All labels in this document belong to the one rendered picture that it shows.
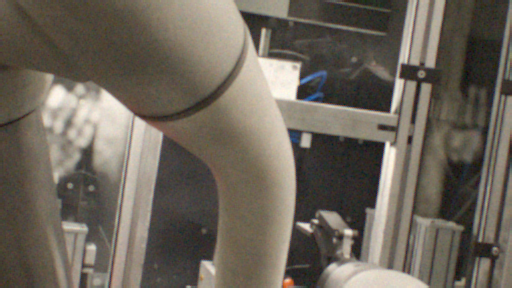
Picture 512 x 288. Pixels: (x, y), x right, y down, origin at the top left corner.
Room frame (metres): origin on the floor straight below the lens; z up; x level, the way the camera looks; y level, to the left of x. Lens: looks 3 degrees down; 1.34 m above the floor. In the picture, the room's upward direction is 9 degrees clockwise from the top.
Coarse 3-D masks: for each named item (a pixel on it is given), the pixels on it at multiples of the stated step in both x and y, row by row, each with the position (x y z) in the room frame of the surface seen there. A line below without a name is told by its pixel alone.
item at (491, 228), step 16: (496, 176) 1.63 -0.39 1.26; (496, 192) 1.63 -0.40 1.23; (368, 208) 1.84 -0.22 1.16; (496, 208) 1.63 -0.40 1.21; (368, 224) 1.82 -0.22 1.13; (496, 224) 1.64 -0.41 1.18; (368, 240) 1.81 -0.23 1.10; (496, 240) 1.64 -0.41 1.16; (368, 256) 1.80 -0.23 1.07; (480, 272) 1.63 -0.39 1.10; (496, 272) 1.64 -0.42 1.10
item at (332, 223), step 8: (320, 216) 1.27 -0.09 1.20; (328, 216) 1.26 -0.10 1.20; (336, 216) 1.27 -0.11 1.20; (328, 224) 1.23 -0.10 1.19; (336, 224) 1.23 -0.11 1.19; (344, 224) 1.24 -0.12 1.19; (328, 232) 1.23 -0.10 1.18; (336, 232) 1.20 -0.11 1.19; (344, 232) 1.19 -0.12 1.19; (352, 232) 1.20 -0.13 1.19; (352, 240) 1.20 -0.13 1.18
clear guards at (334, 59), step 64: (256, 0) 1.53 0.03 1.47; (320, 0) 1.55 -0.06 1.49; (384, 0) 1.57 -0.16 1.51; (448, 0) 1.60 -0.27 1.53; (320, 64) 1.55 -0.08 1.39; (384, 64) 1.58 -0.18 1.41; (448, 64) 1.60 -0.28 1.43; (64, 128) 1.46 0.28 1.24; (128, 128) 1.49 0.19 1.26; (320, 128) 1.56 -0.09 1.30; (384, 128) 1.58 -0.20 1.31; (448, 128) 1.61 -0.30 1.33; (64, 192) 1.47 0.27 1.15; (448, 192) 1.61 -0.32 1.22; (448, 256) 1.62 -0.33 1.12
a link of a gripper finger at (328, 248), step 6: (318, 228) 1.28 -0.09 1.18; (318, 234) 1.27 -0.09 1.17; (324, 234) 1.27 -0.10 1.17; (318, 240) 1.26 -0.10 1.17; (324, 240) 1.25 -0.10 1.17; (330, 240) 1.26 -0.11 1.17; (324, 246) 1.24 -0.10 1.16; (330, 246) 1.24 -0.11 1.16; (336, 246) 1.25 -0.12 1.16; (324, 252) 1.23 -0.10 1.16; (330, 252) 1.23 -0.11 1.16; (336, 252) 1.23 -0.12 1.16; (324, 258) 1.21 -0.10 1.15; (330, 258) 1.23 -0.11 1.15; (324, 264) 1.21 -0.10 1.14; (324, 270) 1.20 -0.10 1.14
